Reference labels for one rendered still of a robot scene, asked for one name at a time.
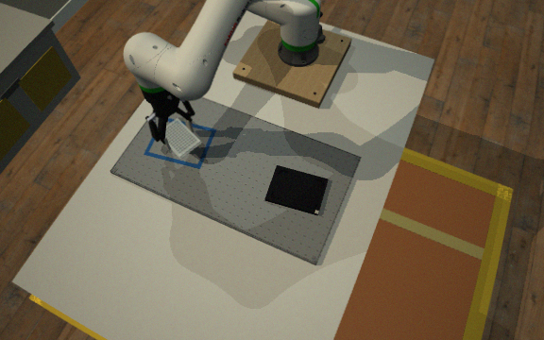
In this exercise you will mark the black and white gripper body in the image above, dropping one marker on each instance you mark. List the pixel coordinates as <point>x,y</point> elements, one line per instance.
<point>167,107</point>

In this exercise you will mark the blue tape outline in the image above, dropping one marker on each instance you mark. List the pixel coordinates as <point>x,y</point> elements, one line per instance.
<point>147,153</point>

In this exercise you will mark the black rectangular frame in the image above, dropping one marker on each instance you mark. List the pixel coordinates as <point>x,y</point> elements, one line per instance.
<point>296,190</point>

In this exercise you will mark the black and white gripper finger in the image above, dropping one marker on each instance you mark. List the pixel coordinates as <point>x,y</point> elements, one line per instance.
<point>158,133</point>
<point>190,112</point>

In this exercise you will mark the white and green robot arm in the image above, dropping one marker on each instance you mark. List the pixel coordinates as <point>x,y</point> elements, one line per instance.
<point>187,72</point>

